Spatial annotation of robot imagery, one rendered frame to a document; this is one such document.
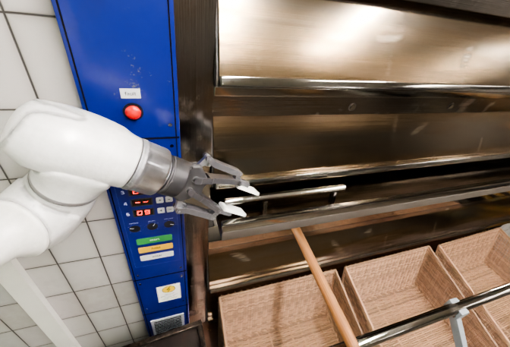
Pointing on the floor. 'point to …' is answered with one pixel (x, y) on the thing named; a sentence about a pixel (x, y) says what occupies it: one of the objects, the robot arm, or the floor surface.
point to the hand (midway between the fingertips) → (240, 199)
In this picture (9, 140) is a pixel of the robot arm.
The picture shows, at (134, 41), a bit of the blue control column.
